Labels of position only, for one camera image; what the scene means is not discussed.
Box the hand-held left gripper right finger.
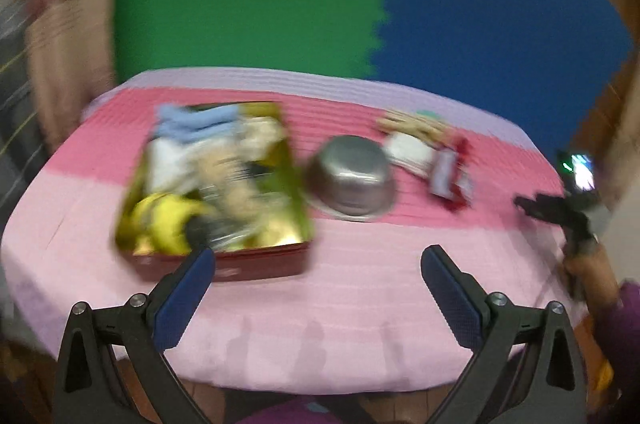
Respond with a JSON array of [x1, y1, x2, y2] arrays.
[[421, 244, 588, 424]]

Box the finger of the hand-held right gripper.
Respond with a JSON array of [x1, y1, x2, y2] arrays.
[[514, 193, 576, 225]]

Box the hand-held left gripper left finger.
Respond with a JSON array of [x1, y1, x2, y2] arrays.
[[52, 247, 217, 424]]

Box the silver foil packet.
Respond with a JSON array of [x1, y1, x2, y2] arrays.
[[210, 204, 266, 250]]

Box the yellow banana toy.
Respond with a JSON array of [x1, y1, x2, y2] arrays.
[[116, 191, 211, 252]]

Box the red tin box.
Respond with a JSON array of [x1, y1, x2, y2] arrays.
[[114, 102, 317, 282]]

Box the white socks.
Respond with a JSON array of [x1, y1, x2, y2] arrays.
[[145, 139, 201, 195]]

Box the light blue towel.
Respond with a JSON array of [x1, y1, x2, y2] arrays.
[[152, 103, 246, 145]]

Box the person's right hand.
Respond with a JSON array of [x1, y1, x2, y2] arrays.
[[564, 244, 622, 305]]

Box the wooden wardrobe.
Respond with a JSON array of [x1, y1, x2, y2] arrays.
[[570, 59, 640, 205]]

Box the red scrunchie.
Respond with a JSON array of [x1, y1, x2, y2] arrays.
[[450, 137, 476, 165]]

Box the pale blue printed cloth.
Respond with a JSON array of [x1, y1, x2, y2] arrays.
[[382, 131, 441, 180]]

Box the stainless steel bowl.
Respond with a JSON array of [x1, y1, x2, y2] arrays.
[[302, 135, 396, 222]]

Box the blue foam mat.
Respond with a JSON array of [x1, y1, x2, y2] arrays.
[[370, 0, 636, 145]]

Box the grey plaid cloth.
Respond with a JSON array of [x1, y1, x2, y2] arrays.
[[0, 0, 51, 165]]

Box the beige patterned curtain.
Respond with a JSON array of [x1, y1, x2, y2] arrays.
[[25, 0, 126, 145]]

